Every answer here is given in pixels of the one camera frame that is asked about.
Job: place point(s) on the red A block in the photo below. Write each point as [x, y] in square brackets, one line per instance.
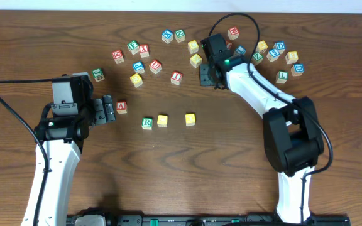
[121, 107]

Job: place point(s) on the red U block upper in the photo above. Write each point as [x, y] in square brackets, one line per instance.
[155, 66]

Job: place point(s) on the yellow 8 block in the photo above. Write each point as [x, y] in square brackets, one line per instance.
[291, 57]

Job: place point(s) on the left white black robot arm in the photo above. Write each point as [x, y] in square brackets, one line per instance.
[61, 131]

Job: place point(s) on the red i block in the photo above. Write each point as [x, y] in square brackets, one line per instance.
[228, 45]
[176, 78]

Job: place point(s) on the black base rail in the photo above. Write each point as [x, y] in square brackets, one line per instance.
[95, 216]

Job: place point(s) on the yellow block O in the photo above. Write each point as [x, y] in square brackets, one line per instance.
[162, 120]
[190, 119]

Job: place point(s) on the green L block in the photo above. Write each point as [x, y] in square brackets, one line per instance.
[282, 77]

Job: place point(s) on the blue D block right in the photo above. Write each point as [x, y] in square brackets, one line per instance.
[297, 69]

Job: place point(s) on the blue D block upper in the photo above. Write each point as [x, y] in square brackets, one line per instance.
[280, 46]

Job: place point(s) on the blue P block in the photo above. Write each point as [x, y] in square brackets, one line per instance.
[138, 67]

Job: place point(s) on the red G block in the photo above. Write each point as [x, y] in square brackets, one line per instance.
[118, 56]

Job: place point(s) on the green F block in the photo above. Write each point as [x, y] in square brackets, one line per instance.
[133, 47]

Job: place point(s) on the green N block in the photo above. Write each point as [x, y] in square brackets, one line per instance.
[179, 36]

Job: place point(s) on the red I block right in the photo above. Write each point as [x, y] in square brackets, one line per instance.
[228, 45]

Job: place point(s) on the blue S block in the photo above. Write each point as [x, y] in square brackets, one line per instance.
[273, 55]

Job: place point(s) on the green J block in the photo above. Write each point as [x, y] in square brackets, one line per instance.
[98, 75]

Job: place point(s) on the green R block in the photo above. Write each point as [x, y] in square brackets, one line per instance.
[147, 123]

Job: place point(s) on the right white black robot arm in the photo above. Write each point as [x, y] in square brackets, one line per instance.
[291, 134]

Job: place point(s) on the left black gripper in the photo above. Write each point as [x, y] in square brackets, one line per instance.
[98, 110]

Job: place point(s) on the blue X block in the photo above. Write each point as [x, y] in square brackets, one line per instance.
[167, 36]

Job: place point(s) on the red Y block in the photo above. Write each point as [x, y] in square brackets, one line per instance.
[144, 51]

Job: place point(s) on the blue L block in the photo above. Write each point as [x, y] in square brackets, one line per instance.
[240, 50]

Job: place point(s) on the red H block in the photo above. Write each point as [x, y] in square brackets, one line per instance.
[233, 33]

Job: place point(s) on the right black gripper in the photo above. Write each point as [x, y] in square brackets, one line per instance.
[206, 75]

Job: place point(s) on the blue d block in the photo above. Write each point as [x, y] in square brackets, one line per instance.
[280, 46]
[297, 69]

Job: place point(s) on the green Z block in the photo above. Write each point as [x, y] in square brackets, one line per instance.
[257, 58]

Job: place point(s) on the red I block centre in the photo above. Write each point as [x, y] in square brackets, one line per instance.
[176, 78]

